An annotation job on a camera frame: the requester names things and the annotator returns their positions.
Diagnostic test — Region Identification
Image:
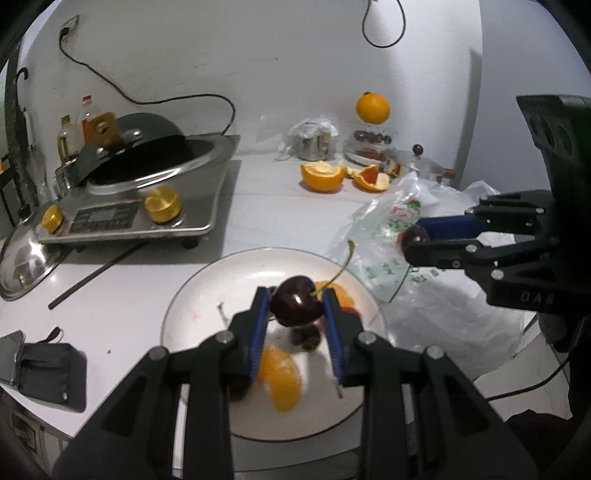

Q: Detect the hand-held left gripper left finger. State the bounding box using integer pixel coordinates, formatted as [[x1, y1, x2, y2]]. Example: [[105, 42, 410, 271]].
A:
[[53, 286, 273, 480]]

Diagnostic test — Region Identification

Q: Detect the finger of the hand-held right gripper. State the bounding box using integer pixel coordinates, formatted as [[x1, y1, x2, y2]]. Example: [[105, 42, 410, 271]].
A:
[[417, 189, 558, 243], [404, 234, 560, 288]]

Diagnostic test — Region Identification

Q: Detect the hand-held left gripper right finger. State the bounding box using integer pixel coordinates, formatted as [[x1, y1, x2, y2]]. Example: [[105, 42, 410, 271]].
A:
[[322, 288, 539, 480]]

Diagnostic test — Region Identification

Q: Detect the dark red cherry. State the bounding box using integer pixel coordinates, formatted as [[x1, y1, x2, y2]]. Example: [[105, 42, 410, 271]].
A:
[[398, 224, 432, 252], [288, 320, 324, 352], [270, 240, 356, 328]]

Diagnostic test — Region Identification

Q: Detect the peeled tangerine segment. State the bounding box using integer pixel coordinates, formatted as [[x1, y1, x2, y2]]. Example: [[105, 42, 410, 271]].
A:
[[314, 281, 358, 312], [259, 346, 303, 413]]

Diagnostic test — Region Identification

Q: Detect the white round plate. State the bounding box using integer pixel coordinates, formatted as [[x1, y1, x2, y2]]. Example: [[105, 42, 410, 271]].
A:
[[161, 248, 389, 441]]

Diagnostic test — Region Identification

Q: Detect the steel pot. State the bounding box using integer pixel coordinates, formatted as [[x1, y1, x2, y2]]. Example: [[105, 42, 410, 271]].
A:
[[397, 159, 458, 186]]

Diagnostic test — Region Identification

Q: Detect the clear printed plastic bag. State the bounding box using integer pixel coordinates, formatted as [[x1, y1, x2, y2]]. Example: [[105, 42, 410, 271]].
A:
[[328, 171, 539, 379]]

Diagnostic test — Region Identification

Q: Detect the cut red-fleshed orange piece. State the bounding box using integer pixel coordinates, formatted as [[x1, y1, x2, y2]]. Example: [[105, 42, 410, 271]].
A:
[[346, 164, 393, 192]]

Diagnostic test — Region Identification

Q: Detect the clear glass fruit dish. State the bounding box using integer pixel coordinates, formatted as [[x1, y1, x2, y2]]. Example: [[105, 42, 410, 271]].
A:
[[344, 124, 398, 166]]

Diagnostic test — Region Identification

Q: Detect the cut orange half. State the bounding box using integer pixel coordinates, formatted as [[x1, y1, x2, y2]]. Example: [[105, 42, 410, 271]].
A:
[[300, 161, 347, 193]]

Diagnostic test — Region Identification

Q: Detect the whole orange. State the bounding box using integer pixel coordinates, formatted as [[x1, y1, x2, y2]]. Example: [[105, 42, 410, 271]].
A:
[[355, 91, 391, 124]]

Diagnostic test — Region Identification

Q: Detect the steel induction cooker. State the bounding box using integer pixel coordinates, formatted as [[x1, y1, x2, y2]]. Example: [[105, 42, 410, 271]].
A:
[[37, 134, 242, 245]]

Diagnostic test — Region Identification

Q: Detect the steel cup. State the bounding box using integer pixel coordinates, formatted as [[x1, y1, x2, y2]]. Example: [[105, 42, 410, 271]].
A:
[[295, 129, 338, 160]]

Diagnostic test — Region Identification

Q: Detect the large gold knob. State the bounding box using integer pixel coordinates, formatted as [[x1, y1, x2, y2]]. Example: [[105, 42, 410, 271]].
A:
[[144, 186, 182, 224]]

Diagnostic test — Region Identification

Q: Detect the crumpled clear plastic wrap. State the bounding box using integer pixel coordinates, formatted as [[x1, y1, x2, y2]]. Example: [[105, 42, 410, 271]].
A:
[[259, 113, 342, 162]]

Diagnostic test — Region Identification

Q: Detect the black stick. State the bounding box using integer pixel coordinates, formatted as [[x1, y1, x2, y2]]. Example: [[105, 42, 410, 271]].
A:
[[48, 242, 148, 310]]

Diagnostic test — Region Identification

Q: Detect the black wok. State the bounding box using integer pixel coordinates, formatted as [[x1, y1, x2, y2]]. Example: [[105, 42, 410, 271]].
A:
[[85, 138, 229, 195]]

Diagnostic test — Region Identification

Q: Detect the black pouch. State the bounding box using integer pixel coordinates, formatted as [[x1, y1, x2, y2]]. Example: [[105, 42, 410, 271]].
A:
[[18, 328, 88, 413]]

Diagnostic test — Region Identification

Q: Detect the small gold knob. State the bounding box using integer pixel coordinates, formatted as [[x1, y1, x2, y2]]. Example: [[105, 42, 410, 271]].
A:
[[41, 205, 63, 233]]

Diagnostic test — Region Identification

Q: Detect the steel pan lid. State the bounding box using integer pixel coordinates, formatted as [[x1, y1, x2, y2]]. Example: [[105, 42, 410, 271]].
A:
[[0, 217, 65, 302]]

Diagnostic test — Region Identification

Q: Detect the yellow oil bottle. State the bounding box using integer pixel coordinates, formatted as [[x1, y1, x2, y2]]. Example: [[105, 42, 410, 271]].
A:
[[56, 115, 84, 164]]

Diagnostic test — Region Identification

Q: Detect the red-capped bottle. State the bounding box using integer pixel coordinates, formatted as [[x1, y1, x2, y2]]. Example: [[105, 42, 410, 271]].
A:
[[79, 95, 105, 144]]

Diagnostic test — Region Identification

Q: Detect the dark metal rack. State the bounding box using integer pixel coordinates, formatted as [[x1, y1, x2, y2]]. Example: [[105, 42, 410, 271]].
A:
[[0, 67, 47, 227]]

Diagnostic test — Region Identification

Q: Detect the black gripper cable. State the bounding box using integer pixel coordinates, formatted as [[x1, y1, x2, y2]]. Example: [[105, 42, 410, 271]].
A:
[[485, 351, 573, 402]]

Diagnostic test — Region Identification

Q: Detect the hanging black cable loop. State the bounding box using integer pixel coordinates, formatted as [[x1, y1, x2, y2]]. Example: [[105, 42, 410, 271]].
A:
[[361, 0, 407, 48]]

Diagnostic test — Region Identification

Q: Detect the black power cable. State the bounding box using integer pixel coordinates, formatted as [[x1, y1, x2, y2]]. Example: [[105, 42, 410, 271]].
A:
[[59, 28, 236, 137]]

